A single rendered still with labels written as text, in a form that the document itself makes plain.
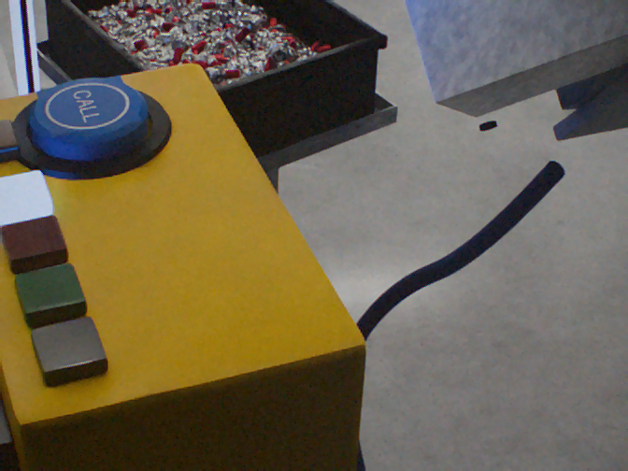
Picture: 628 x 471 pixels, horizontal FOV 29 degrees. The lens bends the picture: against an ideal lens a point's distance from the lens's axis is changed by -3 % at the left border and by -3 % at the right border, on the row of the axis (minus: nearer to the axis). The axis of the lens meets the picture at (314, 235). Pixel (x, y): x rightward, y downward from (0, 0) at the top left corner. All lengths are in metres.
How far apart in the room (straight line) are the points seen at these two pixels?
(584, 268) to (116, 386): 1.80
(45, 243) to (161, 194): 0.05
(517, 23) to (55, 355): 0.44
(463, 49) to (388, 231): 1.41
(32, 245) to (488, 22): 0.40
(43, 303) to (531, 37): 0.42
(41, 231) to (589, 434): 1.50
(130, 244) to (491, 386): 1.51
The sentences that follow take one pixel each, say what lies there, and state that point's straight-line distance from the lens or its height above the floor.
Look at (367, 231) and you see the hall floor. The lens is 2.12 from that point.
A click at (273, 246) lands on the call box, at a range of 0.37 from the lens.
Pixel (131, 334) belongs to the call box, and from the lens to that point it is 0.35.
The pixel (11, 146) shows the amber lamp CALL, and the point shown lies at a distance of 0.41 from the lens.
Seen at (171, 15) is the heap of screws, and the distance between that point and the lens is 0.95.
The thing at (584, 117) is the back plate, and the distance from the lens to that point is 0.84.
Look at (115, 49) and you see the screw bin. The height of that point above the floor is 0.88.
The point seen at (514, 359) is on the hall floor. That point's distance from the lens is 1.91.
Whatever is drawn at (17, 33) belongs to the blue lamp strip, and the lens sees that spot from 0.68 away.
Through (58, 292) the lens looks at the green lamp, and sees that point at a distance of 0.35.
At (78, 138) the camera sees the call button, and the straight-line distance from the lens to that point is 0.41.
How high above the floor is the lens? 1.31
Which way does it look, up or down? 39 degrees down
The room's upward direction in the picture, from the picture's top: 2 degrees clockwise
